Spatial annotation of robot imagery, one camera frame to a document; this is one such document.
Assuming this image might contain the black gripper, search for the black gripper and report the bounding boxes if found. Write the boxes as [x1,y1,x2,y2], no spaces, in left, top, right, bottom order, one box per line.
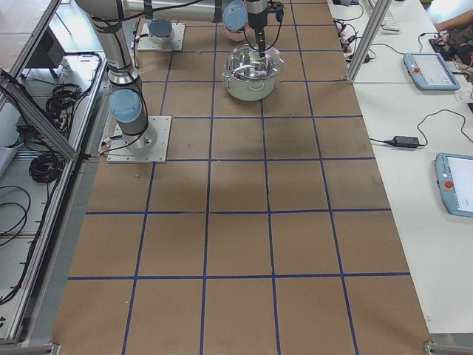
[246,0,284,58]

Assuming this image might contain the glass pot lid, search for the glass pot lid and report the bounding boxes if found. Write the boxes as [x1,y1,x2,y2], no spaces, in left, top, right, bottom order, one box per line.
[224,44,285,81]

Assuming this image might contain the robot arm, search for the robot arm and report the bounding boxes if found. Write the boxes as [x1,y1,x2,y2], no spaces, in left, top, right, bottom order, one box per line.
[78,1,285,151]
[147,18,174,44]

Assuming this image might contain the pale green cooking pot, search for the pale green cooking pot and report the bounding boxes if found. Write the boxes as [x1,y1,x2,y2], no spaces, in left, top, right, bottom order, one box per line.
[222,68,276,101]

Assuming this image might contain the pink bowl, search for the pink bowl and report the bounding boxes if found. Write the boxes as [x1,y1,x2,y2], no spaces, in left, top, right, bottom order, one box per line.
[225,27,245,42]

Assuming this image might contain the white keyboard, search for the white keyboard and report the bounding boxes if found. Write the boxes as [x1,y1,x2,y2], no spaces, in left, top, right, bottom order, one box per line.
[367,0,401,34]

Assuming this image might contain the upper teach pendant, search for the upper teach pendant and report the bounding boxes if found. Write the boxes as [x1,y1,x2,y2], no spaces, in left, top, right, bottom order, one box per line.
[403,53,460,91]

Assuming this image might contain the teach pendant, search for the teach pendant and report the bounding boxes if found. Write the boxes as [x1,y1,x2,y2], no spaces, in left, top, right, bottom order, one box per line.
[403,53,460,91]
[435,152,472,217]

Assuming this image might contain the black laptop charger brick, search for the black laptop charger brick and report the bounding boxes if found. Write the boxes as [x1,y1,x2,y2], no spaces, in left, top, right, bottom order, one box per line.
[384,136,421,149]

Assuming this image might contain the black box on shelf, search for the black box on shelf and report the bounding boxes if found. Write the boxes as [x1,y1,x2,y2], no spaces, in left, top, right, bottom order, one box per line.
[26,27,66,78]

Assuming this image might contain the lower teach pendant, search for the lower teach pendant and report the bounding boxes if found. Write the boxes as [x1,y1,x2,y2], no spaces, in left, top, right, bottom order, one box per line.
[435,152,472,217]

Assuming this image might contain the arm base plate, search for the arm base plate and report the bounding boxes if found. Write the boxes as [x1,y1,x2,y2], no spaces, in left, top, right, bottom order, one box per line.
[106,116,172,163]
[137,22,186,52]

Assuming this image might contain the aluminium frame post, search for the aluminium frame post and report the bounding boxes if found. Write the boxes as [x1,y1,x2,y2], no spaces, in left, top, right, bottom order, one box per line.
[346,0,392,84]

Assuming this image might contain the aluminium side frame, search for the aluminium side frame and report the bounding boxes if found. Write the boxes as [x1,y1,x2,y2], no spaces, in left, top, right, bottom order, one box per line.
[1,1,106,348]

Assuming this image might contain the coiled black cables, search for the coiled black cables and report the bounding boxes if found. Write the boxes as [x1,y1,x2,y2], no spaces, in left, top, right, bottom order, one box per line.
[28,83,81,184]

